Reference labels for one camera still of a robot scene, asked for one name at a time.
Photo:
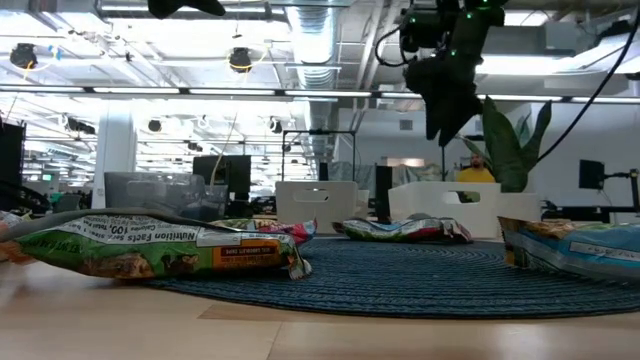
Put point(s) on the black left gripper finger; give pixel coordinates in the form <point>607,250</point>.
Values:
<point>175,7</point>

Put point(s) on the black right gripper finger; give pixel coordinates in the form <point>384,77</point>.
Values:
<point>466,117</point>
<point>439,125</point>

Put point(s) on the multicoloured wrapper granola bar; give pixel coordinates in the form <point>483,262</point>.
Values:
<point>295,231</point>
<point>400,231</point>

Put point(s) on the green orange wrapper granola bar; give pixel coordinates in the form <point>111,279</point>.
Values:
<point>150,250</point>

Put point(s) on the black monitor on arm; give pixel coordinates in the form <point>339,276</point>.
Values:
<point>591,174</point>

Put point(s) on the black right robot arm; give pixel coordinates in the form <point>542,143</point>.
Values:
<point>465,22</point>

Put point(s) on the silver blue wrapper granola bar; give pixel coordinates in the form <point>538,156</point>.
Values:
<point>7,218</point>

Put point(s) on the green succulent plant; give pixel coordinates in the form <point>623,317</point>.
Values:
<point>505,150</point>

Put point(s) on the person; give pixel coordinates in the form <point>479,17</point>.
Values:
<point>475,175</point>

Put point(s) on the white plastic bin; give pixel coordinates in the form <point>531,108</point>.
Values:
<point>420,205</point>

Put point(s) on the black upright speaker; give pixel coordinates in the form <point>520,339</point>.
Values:
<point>384,192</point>

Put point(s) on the white plant pot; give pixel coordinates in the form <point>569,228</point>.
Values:
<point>520,210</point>

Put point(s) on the clear frosted plastic bin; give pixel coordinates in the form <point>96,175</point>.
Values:
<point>315,210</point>

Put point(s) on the dark blue round woven mat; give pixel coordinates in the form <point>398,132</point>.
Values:
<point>400,280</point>

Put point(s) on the black computer monitor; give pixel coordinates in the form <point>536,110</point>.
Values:
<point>235,175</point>

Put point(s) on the smoky brown plastic bin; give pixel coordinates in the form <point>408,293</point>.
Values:
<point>150,192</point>

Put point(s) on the black tall panel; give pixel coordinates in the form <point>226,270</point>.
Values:
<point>11,165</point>

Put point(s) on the silver ventilation duct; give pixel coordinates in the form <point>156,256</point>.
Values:
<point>312,45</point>

